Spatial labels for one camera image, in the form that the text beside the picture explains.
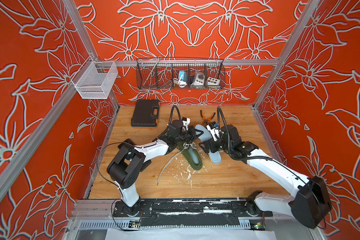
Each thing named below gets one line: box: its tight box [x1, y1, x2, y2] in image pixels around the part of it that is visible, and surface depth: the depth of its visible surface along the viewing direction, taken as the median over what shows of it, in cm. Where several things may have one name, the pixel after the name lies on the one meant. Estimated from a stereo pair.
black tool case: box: [131, 99, 160, 127], surface depth 110 cm
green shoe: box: [176, 141, 203, 171], surface depth 89 cm
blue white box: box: [179, 71, 188, 83], surface depth 85 cm
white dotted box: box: [207, 77, 221, 86], surface depth 96 cm
